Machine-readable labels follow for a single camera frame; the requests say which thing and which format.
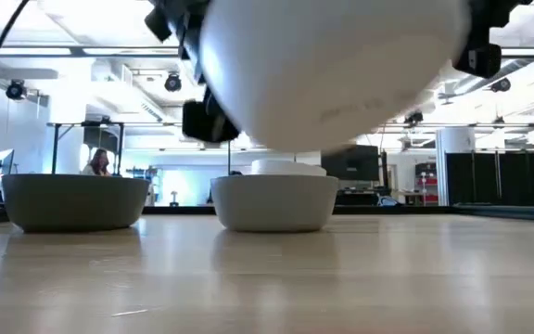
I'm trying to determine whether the white round column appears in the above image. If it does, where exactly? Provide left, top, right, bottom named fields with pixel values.
left=435, top=126, right=477, bottom=207

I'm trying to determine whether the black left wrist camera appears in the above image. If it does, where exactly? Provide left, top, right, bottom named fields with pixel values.
left=182, top=87, right=241, bottom=144

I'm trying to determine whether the black metal rack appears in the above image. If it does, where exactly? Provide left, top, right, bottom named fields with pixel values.
left=45, top=120, right=126, bottom=177

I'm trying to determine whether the black room partition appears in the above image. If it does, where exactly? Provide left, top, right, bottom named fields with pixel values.
left=444, top=140, right=534, bottom=208

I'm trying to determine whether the large white bowl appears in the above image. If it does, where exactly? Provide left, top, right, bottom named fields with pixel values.
left=198, top=0, right=473, bottom=155

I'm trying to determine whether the dark grey bowl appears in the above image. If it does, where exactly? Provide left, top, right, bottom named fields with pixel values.
left=1, top=173, right=152, bottom=235

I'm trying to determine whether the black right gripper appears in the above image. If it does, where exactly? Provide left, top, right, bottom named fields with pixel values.
left=468, top=0, right=534, bottom=45

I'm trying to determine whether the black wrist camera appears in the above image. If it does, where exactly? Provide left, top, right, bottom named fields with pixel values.
left=182, top=87, right=241, bottom=144
left=451, top=43, right=503, bottom=80

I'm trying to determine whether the black aluminium table frame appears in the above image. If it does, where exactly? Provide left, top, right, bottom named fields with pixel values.
left=0, top=204, right=534, bottom=225

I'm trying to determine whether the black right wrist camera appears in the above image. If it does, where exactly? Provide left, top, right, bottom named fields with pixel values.
left=451, top=43, right=503, bottom=80

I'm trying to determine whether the black ceiling spotlight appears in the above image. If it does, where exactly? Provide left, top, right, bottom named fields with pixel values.
left=163, top=72, right=184, bottom=94
left=402, top=110, right=426, bottom=127
left=489, top=76, right=513, bottom=95
left=5, top=79, right=28, bottom=101

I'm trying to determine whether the black computer monitor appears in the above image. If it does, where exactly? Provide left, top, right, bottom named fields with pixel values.
left=320, top=144, right=381, bottom=183

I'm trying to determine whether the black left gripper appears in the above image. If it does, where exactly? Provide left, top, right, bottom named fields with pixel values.
left=144, top=0, right=212, bottom=85

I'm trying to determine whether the person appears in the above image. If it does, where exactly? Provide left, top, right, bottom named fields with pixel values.
left=80, top=148, right=113, bottom=178

